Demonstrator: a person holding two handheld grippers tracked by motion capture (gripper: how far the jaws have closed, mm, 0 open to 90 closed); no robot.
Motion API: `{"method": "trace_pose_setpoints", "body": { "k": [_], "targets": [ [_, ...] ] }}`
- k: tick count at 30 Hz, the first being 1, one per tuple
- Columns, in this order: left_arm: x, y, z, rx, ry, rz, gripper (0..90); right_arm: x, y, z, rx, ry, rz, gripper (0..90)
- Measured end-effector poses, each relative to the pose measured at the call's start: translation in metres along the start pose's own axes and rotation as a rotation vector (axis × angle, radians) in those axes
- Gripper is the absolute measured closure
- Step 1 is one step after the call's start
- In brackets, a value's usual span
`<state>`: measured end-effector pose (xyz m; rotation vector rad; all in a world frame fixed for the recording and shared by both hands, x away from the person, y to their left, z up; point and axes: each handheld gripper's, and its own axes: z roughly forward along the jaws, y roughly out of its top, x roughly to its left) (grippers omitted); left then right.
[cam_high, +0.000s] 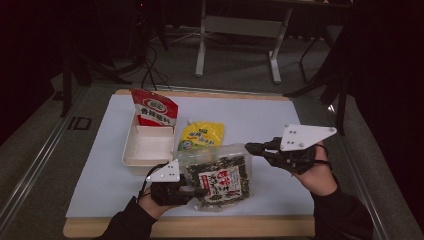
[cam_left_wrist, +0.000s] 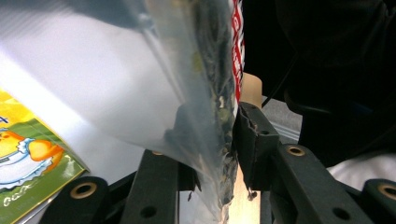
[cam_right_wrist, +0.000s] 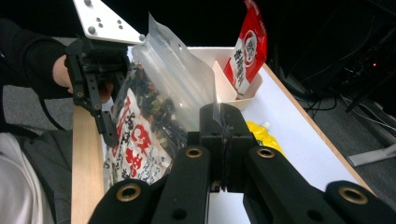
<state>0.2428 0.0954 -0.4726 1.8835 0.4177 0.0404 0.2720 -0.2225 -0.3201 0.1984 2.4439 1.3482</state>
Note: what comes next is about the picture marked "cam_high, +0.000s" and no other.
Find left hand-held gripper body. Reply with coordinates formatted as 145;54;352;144
146;159;198;207

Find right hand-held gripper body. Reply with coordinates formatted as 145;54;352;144
263;124;338;175

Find clear dried seaweed packet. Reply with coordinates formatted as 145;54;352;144
172;143;254;213

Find white divided lunch box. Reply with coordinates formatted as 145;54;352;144
121;112;177;177

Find red seasoning packet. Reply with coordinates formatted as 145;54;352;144
130;88;179;128

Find person's left hand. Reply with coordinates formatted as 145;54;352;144
137;189;183;220

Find person's right hand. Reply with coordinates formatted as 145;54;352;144
292;141;338;197

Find yellow sauce pouch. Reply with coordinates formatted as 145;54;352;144
177;119;226;152

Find black metal stand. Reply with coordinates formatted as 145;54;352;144
59;46;134;118
283;24;354;136

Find white table sheet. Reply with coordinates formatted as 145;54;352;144
65;94;316;219

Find white-framed desk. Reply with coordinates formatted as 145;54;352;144
194;0;354;85

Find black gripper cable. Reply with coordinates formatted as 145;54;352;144
313;143;334;170
137;162;169;202

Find metal floor rail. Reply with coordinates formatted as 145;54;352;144
0;88;88;229
326;103;393;240

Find black floor cables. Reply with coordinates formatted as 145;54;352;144
139;39;174;92

